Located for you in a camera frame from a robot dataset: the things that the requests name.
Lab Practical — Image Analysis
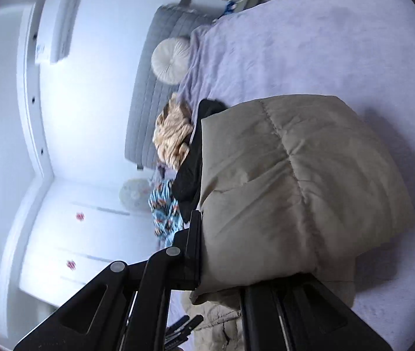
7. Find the blue cartoon print cloth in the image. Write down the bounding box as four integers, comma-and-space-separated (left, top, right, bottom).
148, 179, 187, 248

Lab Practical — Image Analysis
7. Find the cream patterned cloth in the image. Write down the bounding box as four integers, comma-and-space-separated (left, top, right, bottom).
152, 93, 196, 171

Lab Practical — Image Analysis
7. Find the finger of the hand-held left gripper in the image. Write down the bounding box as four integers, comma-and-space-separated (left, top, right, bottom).
164, 314, 204, 345

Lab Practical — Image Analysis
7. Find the round cream pillow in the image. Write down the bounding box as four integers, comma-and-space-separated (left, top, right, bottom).
151, 37, 192, 85

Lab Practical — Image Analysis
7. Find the white air conditioner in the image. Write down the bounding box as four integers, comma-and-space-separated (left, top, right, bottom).
34, 0, 84, 65

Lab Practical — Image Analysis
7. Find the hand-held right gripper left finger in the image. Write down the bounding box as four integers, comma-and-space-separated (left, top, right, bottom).
14, 209, 203, 351

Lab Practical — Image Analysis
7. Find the lavender bed blanket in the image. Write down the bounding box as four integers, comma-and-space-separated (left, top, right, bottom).
156, 0, 415, 351

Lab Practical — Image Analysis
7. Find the white wardrobe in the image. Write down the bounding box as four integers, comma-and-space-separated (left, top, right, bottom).
18, 177, 165, 308

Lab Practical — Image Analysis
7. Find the grey quilted headboard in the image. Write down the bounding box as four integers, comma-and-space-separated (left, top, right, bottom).
124, 4, 216, 171

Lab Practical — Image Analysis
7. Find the black garment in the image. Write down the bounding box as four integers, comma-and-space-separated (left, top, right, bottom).
172, 99, 230, 224

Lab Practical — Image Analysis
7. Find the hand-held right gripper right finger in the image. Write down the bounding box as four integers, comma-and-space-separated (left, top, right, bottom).
240, 275, 393, 351

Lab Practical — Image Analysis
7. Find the white standing fan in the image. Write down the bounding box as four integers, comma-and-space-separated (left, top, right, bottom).
119, 177, 153, 215

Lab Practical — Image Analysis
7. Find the beige puffer jacket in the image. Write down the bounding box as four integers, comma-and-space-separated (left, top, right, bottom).
185, 95, 415, 351

